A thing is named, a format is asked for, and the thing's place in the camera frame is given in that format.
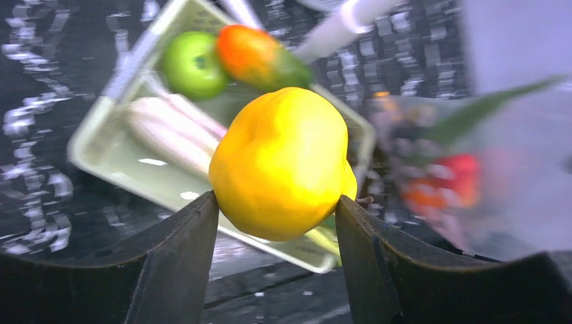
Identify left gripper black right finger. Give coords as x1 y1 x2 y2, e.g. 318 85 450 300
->
335 196 571 323

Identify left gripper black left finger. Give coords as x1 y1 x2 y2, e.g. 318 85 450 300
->
1 191 219 323

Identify orange toy fruit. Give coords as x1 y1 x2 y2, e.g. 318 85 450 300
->
403 188 447 217

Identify clear zip top bag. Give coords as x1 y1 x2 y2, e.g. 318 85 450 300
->
366 74 571 261

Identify orange green toy mango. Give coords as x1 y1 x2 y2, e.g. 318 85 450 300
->
216 24 313 92

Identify green toy scallions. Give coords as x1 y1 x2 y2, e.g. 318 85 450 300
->
126 94 227 180

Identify pale green plastic basket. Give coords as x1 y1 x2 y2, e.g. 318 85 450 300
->
67 1 376 273

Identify green toy apple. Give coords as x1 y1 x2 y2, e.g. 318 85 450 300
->
161 31 230 101

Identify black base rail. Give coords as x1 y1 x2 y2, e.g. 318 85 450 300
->
200 262 352 324

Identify white pvc pipe frame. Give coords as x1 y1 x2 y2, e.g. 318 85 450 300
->
219 0 403 65

